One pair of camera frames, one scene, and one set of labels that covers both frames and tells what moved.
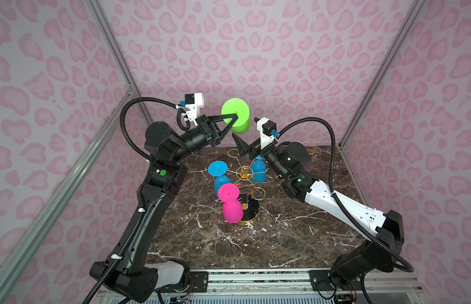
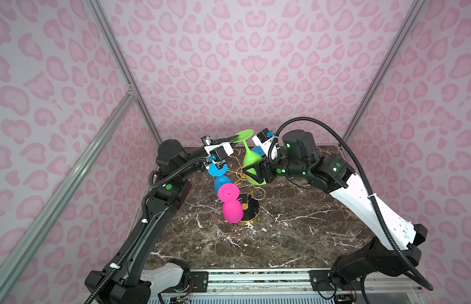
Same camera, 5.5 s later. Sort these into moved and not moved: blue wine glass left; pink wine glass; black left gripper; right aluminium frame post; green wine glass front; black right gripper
Moved: black right gripper; green wine glass front; black left gripper
Not moved: right aluminium frame post; blue wine glass left; pink wine glass
